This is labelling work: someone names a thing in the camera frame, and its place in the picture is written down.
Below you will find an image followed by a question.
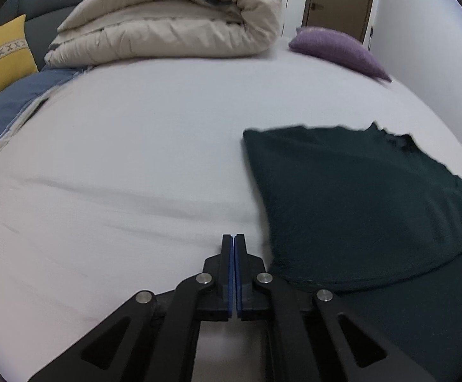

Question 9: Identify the bed with light grey sheet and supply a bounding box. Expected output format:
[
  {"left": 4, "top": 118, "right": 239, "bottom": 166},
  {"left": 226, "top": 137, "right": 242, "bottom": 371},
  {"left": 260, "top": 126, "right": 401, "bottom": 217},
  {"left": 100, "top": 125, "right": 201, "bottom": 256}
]
[{"left": 0, "top": 36, "right": 462, "bottom": 382}]

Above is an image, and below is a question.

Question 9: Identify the purple pillow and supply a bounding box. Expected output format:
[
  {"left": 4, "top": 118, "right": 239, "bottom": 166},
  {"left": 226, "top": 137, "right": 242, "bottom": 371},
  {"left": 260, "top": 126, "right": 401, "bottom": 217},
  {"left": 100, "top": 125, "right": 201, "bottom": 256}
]
[{"left": 288, "top": 26, "right": 393, "bottom": 83}]

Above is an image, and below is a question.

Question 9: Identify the beige rolled duvet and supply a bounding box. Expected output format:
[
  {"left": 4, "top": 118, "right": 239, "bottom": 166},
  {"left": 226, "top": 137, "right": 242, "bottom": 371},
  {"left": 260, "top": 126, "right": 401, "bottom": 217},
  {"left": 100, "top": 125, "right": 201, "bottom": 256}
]
[{"left": 44, "top": 0, "right": 283, "bottom": 68}]

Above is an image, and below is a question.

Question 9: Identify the grey upholstered headboard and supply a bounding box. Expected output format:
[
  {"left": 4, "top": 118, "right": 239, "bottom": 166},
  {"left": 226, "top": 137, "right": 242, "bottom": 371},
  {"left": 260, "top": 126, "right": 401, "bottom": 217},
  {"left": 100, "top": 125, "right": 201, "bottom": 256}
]
[{"left": 0, "top": 0, "right": 112, "bottom": 73}]

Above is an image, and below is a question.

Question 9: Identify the blue pillow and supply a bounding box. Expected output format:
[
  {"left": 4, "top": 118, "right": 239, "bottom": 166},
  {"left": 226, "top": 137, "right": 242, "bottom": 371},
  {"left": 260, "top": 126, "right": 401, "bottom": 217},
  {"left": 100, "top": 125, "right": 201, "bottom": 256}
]
[{"left": 0, "top": 66, "right": 84, "bottom": 168}]

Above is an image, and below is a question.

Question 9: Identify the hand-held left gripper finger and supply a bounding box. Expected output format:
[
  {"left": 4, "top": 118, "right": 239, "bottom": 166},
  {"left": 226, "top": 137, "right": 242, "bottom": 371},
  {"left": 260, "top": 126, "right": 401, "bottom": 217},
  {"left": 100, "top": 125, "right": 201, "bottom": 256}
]
[
  {"left": 234, "top": 233, "right": 435, "bottom": 382},
  {"left": 28, "top": 234, "right": 234, "bottom": 382}
]

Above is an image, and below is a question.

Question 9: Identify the dark green knit sweater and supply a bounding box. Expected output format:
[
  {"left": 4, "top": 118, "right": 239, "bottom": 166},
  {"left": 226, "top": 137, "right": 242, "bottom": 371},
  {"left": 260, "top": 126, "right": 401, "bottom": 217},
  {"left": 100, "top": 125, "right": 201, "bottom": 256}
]
[{"left": 242, "top": 122, "right": 462, "bottom": 382}]

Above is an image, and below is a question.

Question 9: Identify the yellow patterned pillow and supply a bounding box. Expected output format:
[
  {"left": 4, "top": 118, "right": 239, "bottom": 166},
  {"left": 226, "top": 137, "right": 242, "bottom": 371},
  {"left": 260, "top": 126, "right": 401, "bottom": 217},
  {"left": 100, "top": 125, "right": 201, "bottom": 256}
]
[{"left": 0, "top": 14, "right": 39, "bottom": 114}]

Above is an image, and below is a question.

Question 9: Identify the brown wooden door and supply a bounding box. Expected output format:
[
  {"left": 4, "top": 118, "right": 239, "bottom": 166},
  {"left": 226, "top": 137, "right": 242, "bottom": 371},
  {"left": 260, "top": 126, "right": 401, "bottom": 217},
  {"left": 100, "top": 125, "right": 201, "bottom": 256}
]
[{"left": 302, "top": 0, "right": 377, "bottom": 44}]

